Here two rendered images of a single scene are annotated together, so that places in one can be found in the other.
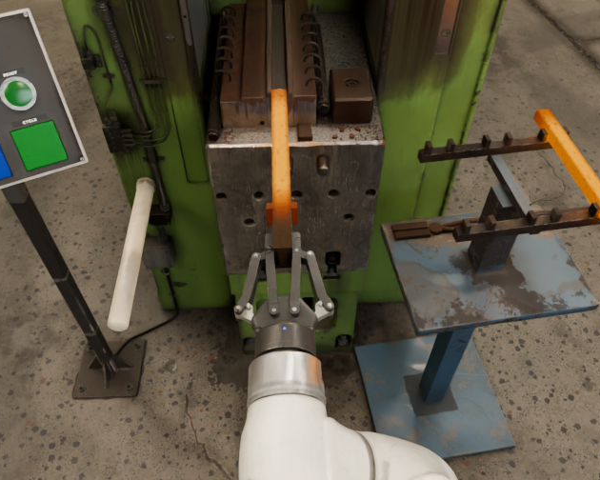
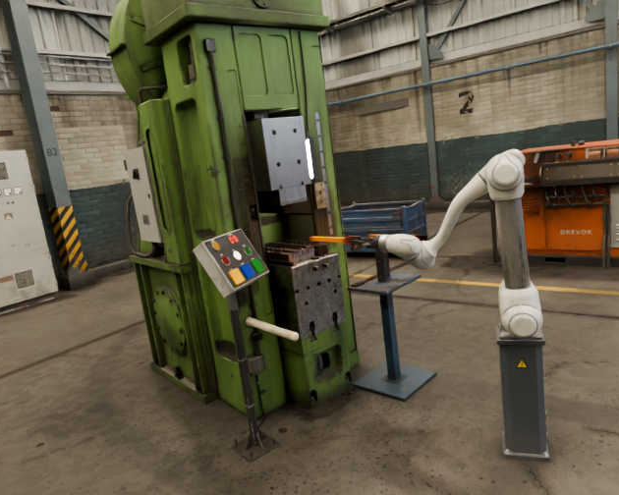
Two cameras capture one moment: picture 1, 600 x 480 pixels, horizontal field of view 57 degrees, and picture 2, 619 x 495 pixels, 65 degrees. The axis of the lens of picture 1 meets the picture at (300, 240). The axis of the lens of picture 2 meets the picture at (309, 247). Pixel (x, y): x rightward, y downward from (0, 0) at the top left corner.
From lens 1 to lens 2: 2.19 m
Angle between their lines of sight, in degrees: 49
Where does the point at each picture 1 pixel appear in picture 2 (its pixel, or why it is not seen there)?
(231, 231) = (301, 310)
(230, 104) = (291, 254)
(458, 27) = (333, 225)
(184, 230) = (263, 348)
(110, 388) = (264, 448)
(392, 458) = not seen: hidden behind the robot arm
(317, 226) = (327, 299)
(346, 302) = (343, 346)
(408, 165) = not seen: hidden behind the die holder
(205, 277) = (273, 381)
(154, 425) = (301, 445)
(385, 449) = not seen: hidden behind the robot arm
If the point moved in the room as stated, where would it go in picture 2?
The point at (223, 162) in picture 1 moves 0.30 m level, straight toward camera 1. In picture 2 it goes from (296, 274) to (336, 278)
